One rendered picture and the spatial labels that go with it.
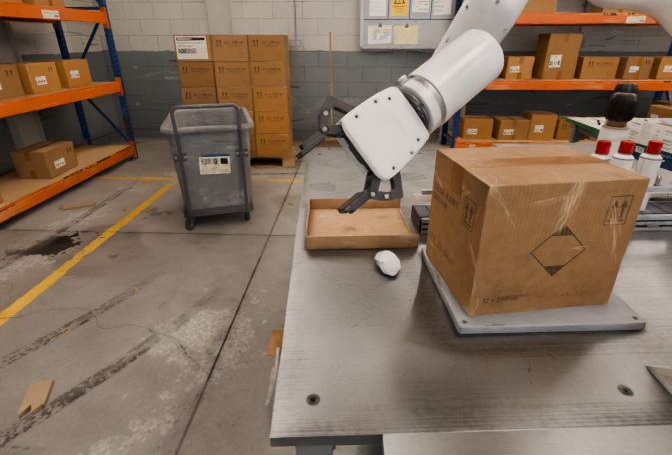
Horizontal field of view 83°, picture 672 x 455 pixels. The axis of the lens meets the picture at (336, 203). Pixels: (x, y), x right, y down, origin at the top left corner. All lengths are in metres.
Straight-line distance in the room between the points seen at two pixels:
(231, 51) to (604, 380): 3.96
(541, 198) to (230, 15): 5.31
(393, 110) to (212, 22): 5.37
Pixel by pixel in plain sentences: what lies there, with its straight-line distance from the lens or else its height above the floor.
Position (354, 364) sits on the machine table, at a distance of 0.71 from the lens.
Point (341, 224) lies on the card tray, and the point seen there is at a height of 0.83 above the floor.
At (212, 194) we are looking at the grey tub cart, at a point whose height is 0.28.
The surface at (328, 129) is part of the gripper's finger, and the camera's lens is 0.50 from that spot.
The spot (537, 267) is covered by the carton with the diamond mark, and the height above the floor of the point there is 0.95.
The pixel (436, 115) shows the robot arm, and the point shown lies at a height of 1.25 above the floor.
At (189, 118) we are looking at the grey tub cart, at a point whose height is 0.72.
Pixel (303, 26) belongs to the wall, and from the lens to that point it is 5.61.
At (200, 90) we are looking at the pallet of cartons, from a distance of 4.35.
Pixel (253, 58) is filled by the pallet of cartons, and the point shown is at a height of 1.17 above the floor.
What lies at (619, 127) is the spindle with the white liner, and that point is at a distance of 1.65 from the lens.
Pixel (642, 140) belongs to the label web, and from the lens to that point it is 1.86.
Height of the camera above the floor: 1.34
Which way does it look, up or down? 23 degrees down
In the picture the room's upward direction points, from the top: straight up
